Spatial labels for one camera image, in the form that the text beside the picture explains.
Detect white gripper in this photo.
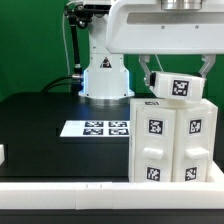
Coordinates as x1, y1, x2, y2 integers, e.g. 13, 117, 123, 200
106, 0, 224, 87

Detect white cabinet top block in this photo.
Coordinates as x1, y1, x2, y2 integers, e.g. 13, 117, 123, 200
150, 71, 205, 101

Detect white cabinet door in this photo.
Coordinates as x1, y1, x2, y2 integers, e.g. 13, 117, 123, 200
172, 106, 209, 182
129, 108, 176, 182

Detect white cabinet body box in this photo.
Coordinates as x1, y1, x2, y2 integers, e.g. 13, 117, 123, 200
128, 98, 218, 182

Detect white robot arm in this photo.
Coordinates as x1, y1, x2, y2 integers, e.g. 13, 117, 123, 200
81, 0, 224, 101

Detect white base tag plate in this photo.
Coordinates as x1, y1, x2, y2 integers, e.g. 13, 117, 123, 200
60, 120, 130, 138

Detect white block left edge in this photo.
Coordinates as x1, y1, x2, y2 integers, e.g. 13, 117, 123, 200
0, 144, 5, 165

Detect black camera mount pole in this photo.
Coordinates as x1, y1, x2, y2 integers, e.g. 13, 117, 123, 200
64, 5, 92, 79

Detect black cables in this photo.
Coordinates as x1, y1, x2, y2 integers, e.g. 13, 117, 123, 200
40, 75, 84, 93

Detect white fence wall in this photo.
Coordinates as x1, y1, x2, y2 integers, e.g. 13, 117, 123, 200
0, 163, 224, 211

